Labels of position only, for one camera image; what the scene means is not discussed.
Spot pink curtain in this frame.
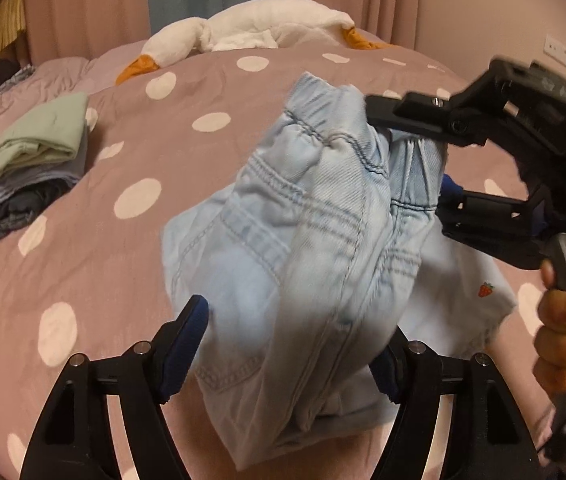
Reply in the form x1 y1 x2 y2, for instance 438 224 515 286
23 0 464 63

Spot pink quilt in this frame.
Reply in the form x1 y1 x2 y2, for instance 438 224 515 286
0 55 148 161

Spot blue plaid garment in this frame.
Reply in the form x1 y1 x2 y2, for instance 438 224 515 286
0 64 36 93

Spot light blue denim shorts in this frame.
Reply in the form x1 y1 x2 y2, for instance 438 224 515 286
162 72 451 466

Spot pink polka dot blanket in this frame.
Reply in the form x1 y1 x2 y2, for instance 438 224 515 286
0 42 566 480

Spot white goose plush toy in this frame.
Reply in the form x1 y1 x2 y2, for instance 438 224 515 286
115 0 398 86

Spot dark folded jeans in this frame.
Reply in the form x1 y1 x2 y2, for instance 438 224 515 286
0 180 74 246

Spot green folded garment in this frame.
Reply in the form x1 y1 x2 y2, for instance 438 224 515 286
0 91 90 203

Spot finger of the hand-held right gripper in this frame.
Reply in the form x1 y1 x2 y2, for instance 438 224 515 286
438 174 551 268
364 91 488 148

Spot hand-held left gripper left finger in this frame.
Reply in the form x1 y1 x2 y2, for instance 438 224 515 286
20 294 211 480

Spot light blue strawberry print pants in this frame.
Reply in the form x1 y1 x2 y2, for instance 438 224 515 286
403 225 520 356

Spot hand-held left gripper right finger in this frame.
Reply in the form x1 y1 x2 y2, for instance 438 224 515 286
368 327 544 480

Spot yellow fringed cloth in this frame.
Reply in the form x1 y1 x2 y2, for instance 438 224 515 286
0 0 26 56

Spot grey folded garment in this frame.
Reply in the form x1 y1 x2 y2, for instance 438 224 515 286
0 125 88 211

